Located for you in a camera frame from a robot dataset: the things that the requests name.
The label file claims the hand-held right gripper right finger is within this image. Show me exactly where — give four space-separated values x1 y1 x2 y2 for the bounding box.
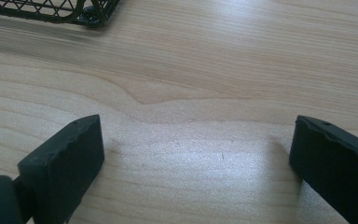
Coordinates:
288 115 358 224

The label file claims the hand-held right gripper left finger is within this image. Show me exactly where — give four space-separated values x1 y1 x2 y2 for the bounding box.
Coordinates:
13 114 105 224

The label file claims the black wire mesh basket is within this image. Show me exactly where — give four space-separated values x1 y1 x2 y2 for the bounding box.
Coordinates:
0 0 122 28

